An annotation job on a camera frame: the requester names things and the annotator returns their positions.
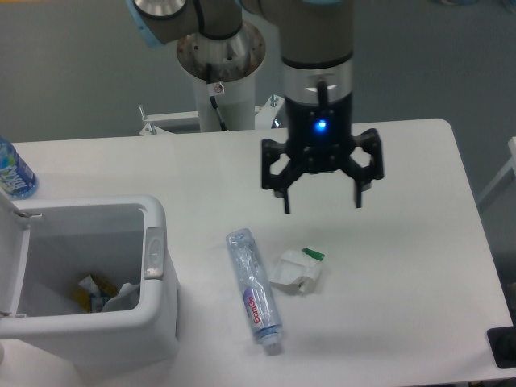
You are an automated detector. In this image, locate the white paper wrapper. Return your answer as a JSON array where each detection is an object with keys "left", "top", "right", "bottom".
[{"left": 268, "top": 247, "right": 326, "bottom": 293}]

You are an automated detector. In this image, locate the blue labelled water bottle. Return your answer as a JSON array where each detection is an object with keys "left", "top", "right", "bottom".
[{"left": 1, "top": 138, "right": 38, "bottom": 200}]

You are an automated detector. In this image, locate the white crumpled paper in bin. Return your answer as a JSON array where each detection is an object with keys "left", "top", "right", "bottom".
[{"left": 102, "top": 283, "right": 140, "bottom": 312}]

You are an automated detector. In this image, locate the yellow wrapper in bin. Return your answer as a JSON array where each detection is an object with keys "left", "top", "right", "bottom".
[{"left": 73, "top": 274, "right": 118, "bottom": 313}]

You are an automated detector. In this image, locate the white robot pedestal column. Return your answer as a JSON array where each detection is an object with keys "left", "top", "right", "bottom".
[{"left": 177, "top": 21, "right": 266, "bottom": 131}]

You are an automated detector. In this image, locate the white pedestal base frame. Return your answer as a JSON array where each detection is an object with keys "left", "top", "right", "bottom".
[{"left": 139, "top": 94, "right": 286, "bottom": 136}]

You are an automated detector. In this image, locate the crushed clear plastic bottle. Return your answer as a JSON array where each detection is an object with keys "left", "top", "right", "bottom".
[{"left": 226, "top": 228, "right": 282, "bottom": 356}]

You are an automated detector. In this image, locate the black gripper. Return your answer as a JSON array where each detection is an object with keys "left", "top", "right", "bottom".
[{"left": 261, "top": 94, "right": 384, "bottom": 214}]

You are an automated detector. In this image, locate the black device at table edge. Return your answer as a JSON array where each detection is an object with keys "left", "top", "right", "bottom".
[{"left": 487, "top": 326, "right": 515, "bottom": 369}]

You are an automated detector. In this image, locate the white plastic trash can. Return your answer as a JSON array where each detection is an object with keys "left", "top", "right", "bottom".
[{"left": 1, "top": 195, "right": 179, "bottom": 364}]

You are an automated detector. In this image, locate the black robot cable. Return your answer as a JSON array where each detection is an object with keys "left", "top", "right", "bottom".
[{"left": 205, "top": 62, "right": 229, "bottom": 132}]

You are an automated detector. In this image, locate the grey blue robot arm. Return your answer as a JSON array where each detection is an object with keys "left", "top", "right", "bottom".
[{"left": 127, "top": 1, "right": 384, "bottom": 205}]

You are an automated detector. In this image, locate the white frame at right edge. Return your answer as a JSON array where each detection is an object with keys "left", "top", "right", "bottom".
[{"left": 476, "top": 136, "right": 515, "bottom": 214}]

